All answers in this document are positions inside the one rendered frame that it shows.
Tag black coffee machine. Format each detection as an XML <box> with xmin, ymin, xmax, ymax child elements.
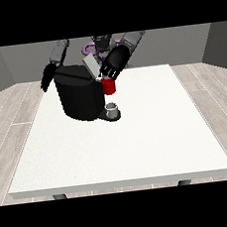
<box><xmin>52</xmin><ymin>59</ymin><xmax>122</xmax><ymax>128</ymax></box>

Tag pale grey machine lid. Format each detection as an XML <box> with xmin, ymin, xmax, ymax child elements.
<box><xmin>81</xmin><ymin>54</ymin><xmax>102</xmax><ymax>80</ymax></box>

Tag red pod holder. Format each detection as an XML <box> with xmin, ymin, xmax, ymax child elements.
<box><xmin>100</xmin><ymin>76</ymin><xmax>117</xmax><ymax>97</ymax></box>

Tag grey robot trunk purple rings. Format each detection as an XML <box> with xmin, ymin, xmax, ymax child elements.
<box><xmin>80</xmin><ymin>34</ymin><xmax>119</xmax><ymax>64</ymax></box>

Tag small grey cup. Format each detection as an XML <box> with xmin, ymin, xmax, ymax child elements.
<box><xmin>104</xmin><ymin>101</ymin><xmax>120</xmax><ymax>118</ymax></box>

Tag dark table leg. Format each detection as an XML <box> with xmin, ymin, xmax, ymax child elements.
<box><xmin>177</xmin><ymin>178</ymin><xmax>192</xmax><ymax>187</ymax></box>
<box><xmin>52</xmin><ymin>192</ymin><xmax>68</xmax><ymax>201</ymax></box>

